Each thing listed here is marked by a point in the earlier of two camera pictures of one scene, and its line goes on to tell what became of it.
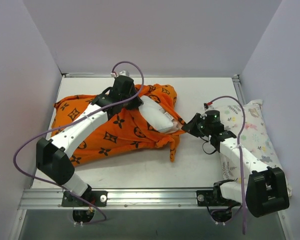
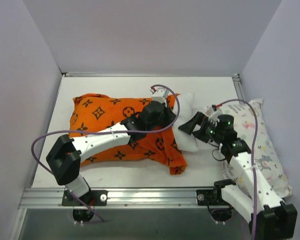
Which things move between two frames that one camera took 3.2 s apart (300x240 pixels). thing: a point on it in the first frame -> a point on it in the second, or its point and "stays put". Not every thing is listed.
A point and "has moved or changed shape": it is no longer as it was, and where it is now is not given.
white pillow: (158, 117) has moved or changed shape
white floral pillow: (249, 123) stays put
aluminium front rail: (53, 199) stays put
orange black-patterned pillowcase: (125, 126) has moved or changed shape
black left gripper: (129, 100) -> (170, 116)
